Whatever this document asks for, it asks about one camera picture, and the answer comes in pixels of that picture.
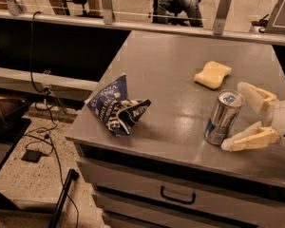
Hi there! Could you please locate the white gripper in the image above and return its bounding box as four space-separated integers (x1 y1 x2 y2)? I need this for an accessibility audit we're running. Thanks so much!
220 82 285 152

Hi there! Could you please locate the silver blue redbull can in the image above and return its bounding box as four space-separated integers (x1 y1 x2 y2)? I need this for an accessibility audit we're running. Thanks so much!
204 89 245 145

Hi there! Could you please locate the yellow sponge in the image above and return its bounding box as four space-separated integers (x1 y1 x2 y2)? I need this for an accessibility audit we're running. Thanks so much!
194 61 232 89

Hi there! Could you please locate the grey cabinet drawer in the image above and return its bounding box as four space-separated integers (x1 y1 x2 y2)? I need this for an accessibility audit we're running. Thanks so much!
77 158 285 228

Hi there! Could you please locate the seated person in jeans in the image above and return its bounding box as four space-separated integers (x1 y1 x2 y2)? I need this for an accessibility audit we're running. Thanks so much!
157 0 203 28

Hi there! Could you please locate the blue crumpled chip bag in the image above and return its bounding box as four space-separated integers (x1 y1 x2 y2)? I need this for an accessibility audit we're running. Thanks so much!
87 74 151 136

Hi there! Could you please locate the black metal stand leg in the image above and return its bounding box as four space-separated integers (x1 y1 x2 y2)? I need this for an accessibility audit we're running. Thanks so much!
48 169 79 228

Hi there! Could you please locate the black power adapter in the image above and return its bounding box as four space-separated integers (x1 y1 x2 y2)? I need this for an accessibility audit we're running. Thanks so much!
21 150 42 162

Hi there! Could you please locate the dark bin on floor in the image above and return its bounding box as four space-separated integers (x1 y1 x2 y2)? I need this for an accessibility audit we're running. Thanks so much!
0 98 29 136

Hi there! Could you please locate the metal railing frame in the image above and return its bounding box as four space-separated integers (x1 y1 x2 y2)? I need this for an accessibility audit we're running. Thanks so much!
0 0 285 46

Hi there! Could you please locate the black drawer handle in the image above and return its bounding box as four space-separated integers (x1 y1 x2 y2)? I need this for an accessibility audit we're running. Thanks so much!
160 185 196 205

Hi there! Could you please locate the black floor cable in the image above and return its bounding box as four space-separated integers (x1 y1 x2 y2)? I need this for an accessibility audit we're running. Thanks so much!
22 10 81 228

